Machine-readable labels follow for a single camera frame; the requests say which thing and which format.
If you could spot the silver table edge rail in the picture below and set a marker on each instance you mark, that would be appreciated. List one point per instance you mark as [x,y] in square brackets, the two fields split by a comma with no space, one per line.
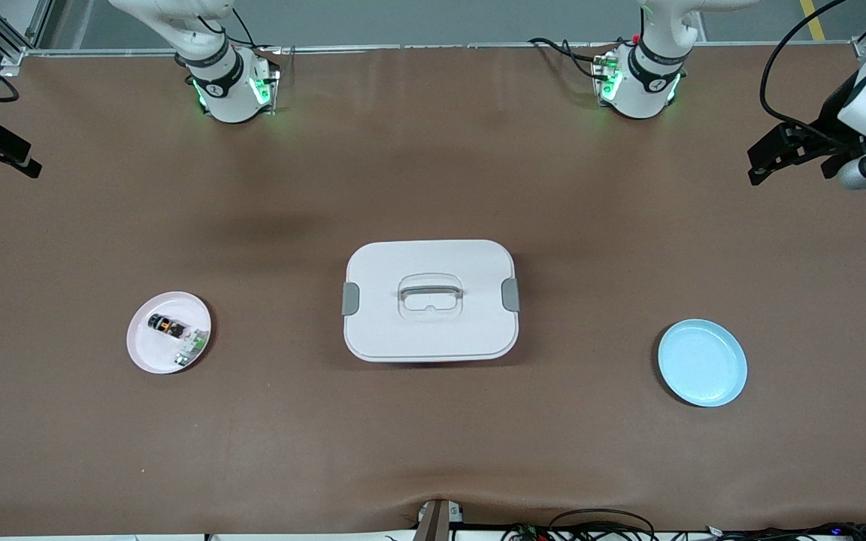
[403,47]

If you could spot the brown table mat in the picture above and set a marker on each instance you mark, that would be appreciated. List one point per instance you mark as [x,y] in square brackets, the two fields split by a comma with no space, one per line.
[433,436]

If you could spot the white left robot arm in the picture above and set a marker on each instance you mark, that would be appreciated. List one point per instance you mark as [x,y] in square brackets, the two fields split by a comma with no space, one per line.
[640,83]

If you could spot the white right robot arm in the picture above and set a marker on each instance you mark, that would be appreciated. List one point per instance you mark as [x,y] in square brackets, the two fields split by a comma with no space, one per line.
[226,94]

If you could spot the brown metal table bracket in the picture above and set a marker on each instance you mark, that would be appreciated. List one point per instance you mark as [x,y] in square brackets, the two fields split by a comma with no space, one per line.
[437,522]

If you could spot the pink round plate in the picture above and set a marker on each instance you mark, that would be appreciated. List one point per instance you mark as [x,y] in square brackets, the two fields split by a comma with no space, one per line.
[155,353]

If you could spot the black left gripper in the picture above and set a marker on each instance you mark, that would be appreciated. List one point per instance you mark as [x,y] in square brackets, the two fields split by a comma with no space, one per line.
[829,119]

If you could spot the blue round plate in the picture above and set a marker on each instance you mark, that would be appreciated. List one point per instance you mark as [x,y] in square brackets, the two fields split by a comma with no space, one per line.
[704,364]

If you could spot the green white switch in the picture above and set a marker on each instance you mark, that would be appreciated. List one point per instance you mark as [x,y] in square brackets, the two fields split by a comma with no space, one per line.
[191,349]

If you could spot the white lidded storage box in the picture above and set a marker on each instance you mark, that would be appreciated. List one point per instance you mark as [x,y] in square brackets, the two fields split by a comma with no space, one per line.
[431,330]

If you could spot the black orange switch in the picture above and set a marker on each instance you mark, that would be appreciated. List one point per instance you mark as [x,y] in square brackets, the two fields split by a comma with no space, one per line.
[164,324]

